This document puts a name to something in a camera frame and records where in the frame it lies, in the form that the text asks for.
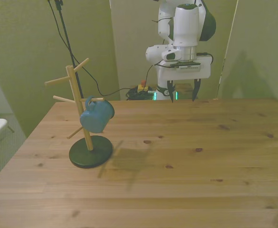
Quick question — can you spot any black camera stand cable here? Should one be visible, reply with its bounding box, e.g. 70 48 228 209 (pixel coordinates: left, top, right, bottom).
47 0 130 97

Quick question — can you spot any black cable bundle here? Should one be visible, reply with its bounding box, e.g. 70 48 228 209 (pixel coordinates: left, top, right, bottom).
125 86 157 101

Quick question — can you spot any black camera stand pole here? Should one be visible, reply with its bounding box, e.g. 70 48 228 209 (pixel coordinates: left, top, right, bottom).
54 0 84 99

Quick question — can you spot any yellow emergency stop box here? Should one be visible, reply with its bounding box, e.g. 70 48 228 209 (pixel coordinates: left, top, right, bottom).
138 80 150 93

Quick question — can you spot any wooden mug tree black base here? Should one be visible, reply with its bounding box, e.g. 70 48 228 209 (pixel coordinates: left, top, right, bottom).
44 57 114 169

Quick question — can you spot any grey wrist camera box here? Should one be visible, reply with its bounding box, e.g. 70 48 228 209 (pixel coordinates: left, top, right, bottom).
171 61 201 72

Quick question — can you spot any blue enamel mug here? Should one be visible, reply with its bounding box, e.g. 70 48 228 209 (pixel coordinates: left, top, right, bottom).
79 95 115 134

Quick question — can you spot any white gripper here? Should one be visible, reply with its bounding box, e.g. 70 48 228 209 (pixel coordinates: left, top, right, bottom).
158 55 212 104

